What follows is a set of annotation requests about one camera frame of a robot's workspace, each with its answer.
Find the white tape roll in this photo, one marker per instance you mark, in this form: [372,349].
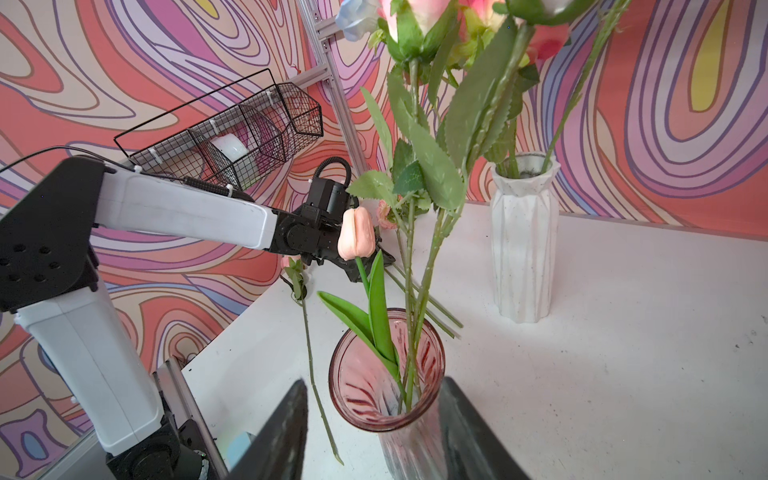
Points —
[230,146]

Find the peach tulip stem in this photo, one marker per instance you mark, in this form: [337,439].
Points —
[357,242]

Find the light pink rose stem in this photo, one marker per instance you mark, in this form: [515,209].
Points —
[427,41]

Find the purple glass vase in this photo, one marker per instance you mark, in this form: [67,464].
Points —
[368,398]

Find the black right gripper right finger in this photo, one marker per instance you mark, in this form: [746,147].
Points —
[471,449]

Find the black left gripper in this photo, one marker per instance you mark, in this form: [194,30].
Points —
[313,229]

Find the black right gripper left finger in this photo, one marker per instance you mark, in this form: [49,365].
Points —
[277,452]

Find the pile of artificial flowers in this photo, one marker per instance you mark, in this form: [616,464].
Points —
[407,343]

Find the pink peach flower stem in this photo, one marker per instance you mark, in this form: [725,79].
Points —
[608,24]

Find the white artificial rose stem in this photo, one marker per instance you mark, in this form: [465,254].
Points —
[356,18]

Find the white ribbed vase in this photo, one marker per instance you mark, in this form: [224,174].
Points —
[524,220]

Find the left black wire basket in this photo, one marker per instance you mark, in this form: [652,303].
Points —
[274,120]

